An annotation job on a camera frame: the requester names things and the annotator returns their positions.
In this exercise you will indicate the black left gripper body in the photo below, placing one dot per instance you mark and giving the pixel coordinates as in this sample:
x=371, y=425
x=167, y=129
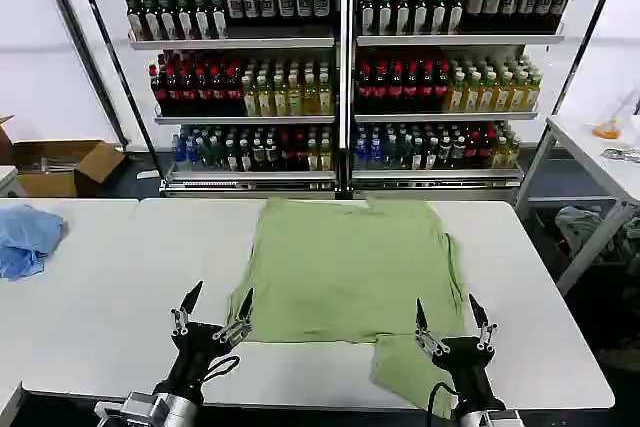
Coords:
x=192, y=352

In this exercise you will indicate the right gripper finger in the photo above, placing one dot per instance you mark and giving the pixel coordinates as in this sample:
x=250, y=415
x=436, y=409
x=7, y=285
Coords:
x=480, y=312
x=422, y=317

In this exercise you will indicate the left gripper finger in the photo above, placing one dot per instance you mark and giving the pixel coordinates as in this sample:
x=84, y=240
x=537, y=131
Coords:
x=190, y=302
x=245, y=308

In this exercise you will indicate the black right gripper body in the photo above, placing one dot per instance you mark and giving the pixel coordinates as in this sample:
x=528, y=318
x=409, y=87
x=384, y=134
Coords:
x=470, y=367

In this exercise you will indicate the green shirt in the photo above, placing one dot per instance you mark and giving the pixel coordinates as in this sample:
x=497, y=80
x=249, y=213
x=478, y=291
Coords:
x=345, y=267

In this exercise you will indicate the pile of clothes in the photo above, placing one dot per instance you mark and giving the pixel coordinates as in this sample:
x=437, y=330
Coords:
x=585, y=232

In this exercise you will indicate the blue crumpled cloth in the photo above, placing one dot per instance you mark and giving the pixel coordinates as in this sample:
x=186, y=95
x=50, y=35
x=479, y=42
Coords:
x=25, y=242

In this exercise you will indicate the brown cardboard box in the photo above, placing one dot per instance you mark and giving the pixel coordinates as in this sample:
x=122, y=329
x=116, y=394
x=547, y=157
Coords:
x=60, y=167

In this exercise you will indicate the white side table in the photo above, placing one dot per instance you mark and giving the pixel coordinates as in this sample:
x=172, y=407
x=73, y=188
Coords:
x=585, y=147

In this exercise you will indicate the small metal tool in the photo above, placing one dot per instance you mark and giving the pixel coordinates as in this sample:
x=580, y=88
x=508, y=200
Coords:
x=622, y=153

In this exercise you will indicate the orange object in clear bag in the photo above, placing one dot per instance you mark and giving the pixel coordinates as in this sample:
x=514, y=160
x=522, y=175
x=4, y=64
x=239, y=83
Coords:
x=607, y=129

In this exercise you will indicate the shelf rack with bottles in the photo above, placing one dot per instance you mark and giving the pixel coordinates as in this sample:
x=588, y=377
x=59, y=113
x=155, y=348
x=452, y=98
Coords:
x=450, y=72
x=235, y=72

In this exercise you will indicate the black metal pole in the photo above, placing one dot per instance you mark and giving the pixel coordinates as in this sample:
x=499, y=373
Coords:
x=117, y=67
x=80, y=42
x=587, y=32

